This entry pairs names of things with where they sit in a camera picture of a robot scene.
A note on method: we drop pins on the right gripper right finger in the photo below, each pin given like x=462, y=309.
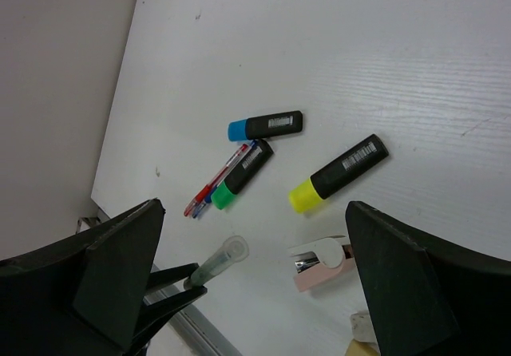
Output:
x=426, y=295

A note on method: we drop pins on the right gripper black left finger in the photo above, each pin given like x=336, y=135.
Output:
x=81, y=295

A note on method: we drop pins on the yellow pen tube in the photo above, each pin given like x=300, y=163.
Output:
x=234, y=250

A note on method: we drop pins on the red pen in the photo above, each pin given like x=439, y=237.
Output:
x=217, y=180

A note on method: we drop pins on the blue cap black highlighter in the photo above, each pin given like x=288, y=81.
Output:
x=266, y=126

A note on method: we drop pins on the grey eraser block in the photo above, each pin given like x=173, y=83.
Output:
x=362, y=327

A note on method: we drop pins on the small wooden sharpener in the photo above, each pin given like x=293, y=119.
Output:
x=357, y=348

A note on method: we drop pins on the pink white stapler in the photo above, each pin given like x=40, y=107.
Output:
x=321, y=260

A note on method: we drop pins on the blue pen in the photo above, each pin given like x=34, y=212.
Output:
x=221, y=180

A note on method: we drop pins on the yellow cap black highlighter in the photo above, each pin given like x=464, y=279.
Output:
x=337, y=174

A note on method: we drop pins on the green cap black highlighter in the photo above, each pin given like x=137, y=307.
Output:
x=243, y=172

